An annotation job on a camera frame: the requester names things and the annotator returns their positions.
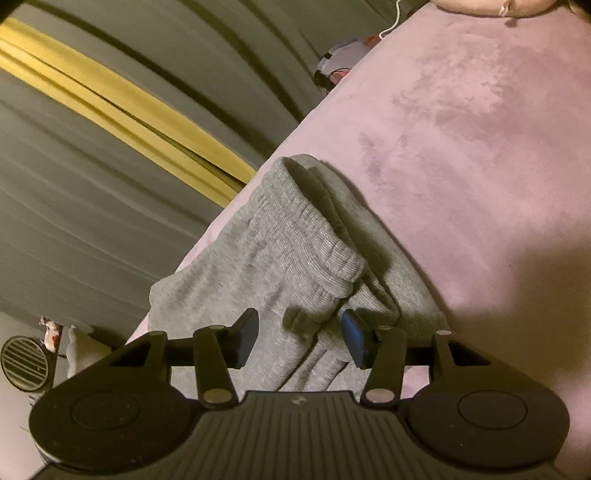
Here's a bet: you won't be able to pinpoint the grey sweatpants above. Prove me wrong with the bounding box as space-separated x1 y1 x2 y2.
147 155 447 394

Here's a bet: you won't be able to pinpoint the grey curtain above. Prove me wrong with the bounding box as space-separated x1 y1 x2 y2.
1 1 417 338

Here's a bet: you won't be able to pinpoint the pink plush blanket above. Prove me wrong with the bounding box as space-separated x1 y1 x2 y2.
176 4 590 479

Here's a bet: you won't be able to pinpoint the yellow curtain strip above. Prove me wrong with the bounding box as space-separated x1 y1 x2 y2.
1 18 256 207

